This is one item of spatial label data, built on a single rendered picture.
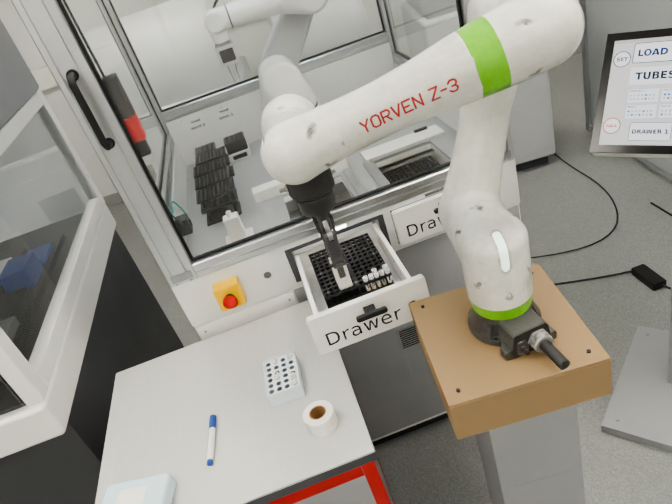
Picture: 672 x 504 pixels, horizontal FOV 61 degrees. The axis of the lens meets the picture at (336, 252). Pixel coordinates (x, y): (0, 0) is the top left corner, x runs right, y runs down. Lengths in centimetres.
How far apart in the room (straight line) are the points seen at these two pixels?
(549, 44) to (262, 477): 97
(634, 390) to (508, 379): 112
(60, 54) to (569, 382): 124
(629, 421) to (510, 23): 153
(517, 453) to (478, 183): 62
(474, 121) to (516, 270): 29
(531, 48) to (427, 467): 154
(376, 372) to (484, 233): 94
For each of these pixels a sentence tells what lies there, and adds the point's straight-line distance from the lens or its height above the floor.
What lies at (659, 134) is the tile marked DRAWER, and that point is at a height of 100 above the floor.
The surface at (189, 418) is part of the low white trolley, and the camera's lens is 149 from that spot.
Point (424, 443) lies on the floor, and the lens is 218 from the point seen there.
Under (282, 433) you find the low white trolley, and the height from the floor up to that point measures 76.
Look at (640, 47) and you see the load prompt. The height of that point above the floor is 117.
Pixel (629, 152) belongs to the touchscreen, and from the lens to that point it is 162.
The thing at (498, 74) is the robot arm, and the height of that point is 142.
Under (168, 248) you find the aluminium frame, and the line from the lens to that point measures 156.
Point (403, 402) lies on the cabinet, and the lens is 205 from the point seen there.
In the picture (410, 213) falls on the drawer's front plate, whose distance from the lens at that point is 161.
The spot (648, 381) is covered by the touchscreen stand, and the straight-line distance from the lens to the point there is 227.
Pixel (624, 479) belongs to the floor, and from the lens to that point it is 207.
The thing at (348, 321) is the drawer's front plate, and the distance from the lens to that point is 133.
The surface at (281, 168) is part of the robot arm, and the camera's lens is 92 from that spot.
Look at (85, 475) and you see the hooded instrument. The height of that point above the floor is 59.
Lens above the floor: 172
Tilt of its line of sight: 32 degrees down
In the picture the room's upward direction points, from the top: 19 degrees counter-clockwise
